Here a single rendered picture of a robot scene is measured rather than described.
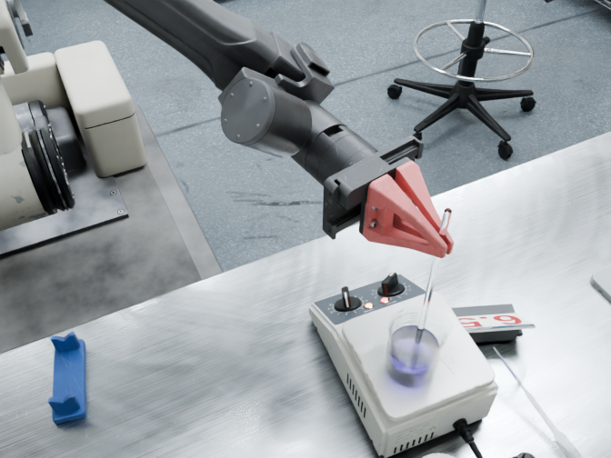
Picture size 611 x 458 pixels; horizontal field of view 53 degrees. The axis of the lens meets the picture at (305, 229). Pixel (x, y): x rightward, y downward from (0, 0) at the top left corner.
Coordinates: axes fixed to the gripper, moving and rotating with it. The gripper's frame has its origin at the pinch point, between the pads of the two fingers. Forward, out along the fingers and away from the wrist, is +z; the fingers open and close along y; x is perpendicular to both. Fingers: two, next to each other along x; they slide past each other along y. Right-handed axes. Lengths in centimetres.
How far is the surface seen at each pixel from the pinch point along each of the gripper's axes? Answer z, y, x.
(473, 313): -3.1, 14.1, 25.0
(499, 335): 1.5, 13.4, 23.7
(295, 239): -82, 43, 101
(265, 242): -87, 35, 101
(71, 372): -24.6, -28.7, 24.7
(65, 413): -20.2, -31.1, 24.7
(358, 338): -4.8, -3.4, 16.6
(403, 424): 4.3, -5.2, 18.7
